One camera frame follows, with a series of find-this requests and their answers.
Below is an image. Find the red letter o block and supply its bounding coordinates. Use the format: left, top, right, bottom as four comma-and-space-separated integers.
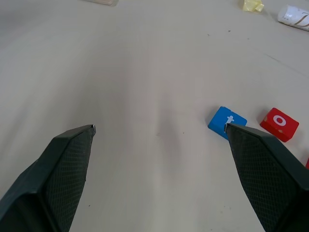
260, 107, 300, 143

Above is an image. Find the light wooden board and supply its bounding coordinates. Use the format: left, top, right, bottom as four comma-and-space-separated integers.
83, 0, 119, 7

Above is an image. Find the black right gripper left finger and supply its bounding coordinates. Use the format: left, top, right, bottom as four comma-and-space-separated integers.
0, 124, 97, 232

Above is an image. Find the crumpled yellow paper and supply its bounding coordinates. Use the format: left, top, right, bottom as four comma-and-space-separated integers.
240, 0, 265, 13

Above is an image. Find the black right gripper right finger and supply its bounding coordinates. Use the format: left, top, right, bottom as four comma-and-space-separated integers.
224, 123, 309, 232

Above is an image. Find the blue letter t block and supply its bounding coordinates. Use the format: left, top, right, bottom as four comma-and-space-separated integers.
208, 106, 248, 141

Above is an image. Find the white printed paper roll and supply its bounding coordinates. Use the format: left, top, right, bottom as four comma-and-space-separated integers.
277, 4, 309, 31

